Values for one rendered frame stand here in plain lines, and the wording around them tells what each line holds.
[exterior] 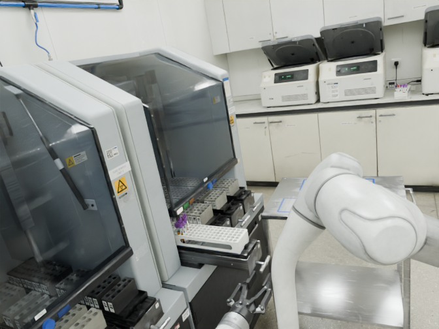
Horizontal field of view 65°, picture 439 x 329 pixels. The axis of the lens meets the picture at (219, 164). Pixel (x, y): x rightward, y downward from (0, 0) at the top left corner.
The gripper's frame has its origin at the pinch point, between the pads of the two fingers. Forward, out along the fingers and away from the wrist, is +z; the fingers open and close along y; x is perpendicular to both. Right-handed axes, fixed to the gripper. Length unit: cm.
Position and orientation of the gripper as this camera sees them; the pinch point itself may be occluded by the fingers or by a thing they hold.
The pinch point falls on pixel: (259, 281)
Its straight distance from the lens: 131.9
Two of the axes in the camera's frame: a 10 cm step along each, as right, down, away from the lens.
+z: 4.4, -3.6, 8.2
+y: -8.8, 0.0, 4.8
